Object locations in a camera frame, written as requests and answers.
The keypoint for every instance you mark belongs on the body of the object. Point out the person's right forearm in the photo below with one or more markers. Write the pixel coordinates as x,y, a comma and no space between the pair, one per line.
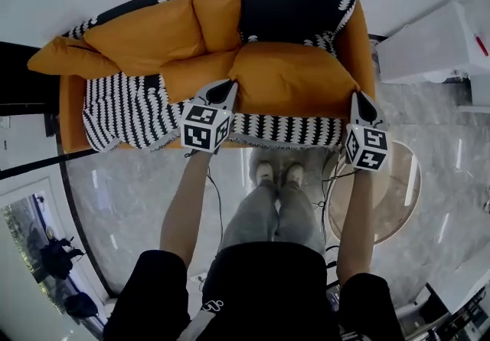
356,224

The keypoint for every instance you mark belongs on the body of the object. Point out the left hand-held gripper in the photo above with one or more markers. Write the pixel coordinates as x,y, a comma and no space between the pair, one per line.
199,117

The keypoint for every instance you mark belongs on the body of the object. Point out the small orange pillow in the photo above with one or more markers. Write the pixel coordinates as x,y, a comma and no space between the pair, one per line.
191,79

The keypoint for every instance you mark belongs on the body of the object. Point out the person's grey trousers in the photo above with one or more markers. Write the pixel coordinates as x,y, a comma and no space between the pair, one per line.
268,213

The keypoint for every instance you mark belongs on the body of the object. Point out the black glass-door cabinet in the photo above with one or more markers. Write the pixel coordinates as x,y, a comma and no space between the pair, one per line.
23,79

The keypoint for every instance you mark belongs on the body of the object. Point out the large square orange cushion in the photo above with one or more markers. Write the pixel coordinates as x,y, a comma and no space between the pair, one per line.
294,79

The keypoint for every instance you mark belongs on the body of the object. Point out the white power strip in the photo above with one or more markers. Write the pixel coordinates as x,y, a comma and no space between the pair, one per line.
198,278

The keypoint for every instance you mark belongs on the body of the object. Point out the person's white shoe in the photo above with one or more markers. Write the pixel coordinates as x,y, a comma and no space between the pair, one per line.
294,172
265,172

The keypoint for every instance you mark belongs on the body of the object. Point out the person's black shirt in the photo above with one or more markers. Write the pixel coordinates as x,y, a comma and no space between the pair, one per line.
268,286

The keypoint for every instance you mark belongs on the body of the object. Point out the person's left white shoe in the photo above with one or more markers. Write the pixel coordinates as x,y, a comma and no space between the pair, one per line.
265,172

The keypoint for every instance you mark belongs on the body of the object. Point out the white water dispenser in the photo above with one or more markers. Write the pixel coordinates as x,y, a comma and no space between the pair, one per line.
421,44

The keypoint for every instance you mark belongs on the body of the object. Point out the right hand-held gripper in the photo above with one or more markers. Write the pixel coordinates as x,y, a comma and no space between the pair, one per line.
373,140

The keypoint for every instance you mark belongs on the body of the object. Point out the glass window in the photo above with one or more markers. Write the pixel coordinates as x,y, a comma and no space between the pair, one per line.
23,236

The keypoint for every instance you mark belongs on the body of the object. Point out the black white striped blanket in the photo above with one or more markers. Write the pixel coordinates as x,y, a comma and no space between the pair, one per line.
126,113

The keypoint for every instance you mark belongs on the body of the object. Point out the person's left forearm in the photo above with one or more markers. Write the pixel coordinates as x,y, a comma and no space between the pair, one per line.
183,209

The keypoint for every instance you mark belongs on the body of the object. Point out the orange sofa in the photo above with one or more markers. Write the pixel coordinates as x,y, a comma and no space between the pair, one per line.
70,113

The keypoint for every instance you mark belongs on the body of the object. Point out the person's right white shoe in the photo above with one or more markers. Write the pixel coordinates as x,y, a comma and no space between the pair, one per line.
294,172

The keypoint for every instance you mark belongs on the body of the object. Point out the small black backpack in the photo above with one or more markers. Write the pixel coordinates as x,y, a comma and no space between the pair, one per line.
80,305

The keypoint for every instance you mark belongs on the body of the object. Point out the large black backpack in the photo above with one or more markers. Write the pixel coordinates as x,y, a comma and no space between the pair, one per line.
57,259

